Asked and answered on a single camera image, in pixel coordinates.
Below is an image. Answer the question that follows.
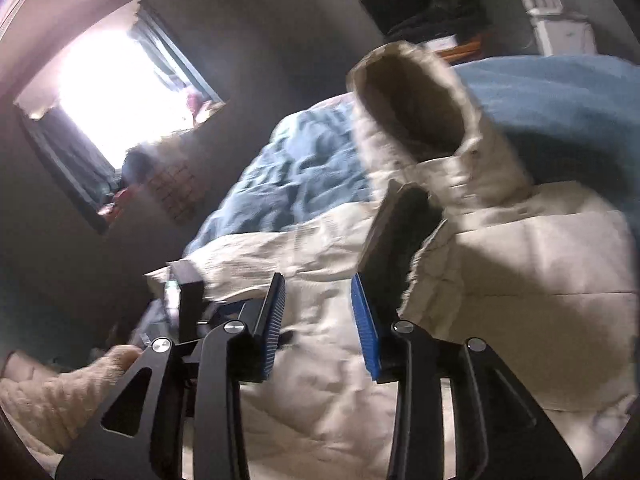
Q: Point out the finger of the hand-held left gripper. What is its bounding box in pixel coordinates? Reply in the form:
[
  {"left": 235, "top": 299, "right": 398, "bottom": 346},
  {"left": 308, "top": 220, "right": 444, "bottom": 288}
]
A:
[{"left": 167, "top": 260, "right": 206, "bottom": 346}]

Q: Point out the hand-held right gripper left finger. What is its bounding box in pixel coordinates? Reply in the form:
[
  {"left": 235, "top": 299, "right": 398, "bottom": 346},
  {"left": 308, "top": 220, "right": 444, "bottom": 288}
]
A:
[{"left": 55, "top": 273, "right": 287, "bottom": 480}]

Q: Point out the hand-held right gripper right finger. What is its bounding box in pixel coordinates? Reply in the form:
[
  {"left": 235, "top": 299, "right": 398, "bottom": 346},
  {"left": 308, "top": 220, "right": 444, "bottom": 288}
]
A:
[{"left": 351, "top": 274, "right": 583, "bottom": 480}]

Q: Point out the person's left forearm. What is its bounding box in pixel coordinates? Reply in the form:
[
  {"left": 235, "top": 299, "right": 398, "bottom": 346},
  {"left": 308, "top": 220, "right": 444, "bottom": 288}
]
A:
[{"left": 0, "top": 344, "right": 143, "bottom": 476}]

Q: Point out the checked basket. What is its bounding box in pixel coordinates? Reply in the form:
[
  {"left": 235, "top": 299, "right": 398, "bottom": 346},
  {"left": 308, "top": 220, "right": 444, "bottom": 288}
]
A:
[{"left": 146, "top": 156, "right": 207, "bottom": 225}]

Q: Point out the blue fleece blanket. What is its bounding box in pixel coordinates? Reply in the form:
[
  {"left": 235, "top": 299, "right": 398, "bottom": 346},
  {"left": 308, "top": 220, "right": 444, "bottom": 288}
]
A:
[{"left": 184, "top": 54, "right": 640, "bottom": 257}]

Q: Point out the dark blue curtain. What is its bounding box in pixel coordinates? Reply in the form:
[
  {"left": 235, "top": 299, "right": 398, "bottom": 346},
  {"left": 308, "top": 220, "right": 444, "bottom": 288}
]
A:
[
  {"left": 129, "top": 1, "right": 228, "bottom": 123},
  {"left": 20, "top": 106, "right": 121, "bottom": 235}
]

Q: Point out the bright window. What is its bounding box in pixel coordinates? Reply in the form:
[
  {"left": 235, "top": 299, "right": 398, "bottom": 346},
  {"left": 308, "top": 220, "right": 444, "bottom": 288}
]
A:
[{"left": 52, "top": 22, "right": 198, "bottom": 173}]

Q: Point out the orange wooden shelf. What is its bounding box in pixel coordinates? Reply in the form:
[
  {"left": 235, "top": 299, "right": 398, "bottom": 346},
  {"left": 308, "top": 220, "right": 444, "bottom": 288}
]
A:
[{"left": 432, "top": 32, "right": 495, "bottom": 65}]

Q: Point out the black television screen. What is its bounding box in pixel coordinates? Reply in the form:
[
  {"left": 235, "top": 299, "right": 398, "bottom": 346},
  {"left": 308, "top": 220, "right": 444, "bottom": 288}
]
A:
[{"left": 359, "top": 0, "right": 491, "bottom": 46}]

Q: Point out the white cabinet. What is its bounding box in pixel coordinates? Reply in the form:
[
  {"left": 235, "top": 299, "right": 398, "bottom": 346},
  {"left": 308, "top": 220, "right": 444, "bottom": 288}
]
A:
[{"left": 516, "top": 0, "right": 599, "bottom": 57}]

